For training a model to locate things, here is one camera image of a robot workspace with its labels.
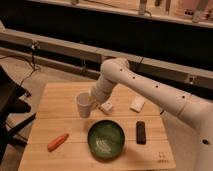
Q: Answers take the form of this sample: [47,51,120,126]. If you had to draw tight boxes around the black rectangular block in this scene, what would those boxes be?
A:
[136,121,146,144]

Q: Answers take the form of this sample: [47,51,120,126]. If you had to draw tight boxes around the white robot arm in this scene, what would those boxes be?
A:
[91,58,213,171]

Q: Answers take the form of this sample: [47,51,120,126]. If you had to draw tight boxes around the black chair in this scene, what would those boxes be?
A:
[0,65,35,163]

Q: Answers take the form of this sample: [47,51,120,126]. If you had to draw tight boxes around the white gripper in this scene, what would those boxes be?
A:
[90,86,109,110]

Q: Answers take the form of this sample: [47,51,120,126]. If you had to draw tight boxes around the black floor cable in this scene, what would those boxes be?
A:
[0,44,42,88]

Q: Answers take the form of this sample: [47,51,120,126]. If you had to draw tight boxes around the white sponge block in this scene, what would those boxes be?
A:
[130,96,145,113]

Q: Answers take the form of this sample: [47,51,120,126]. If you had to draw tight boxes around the orange carrot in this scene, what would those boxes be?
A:
[47,133,69,152]

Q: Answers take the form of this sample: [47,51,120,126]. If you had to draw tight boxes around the white tube bottle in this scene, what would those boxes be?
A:
[99,101,113,114]

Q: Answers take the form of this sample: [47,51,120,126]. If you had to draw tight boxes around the green ceramic bowl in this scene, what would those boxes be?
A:
[87,120,125,159]

